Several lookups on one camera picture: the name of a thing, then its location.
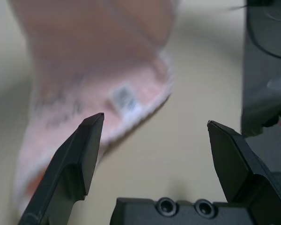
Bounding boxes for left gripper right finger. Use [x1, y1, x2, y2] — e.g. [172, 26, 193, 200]
[207, 120, 281, 225]

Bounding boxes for pink towel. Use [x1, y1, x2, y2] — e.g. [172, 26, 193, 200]
[10, 0, 181, 216]

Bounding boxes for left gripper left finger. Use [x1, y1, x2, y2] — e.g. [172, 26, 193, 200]
[18, 112, 105, 225]

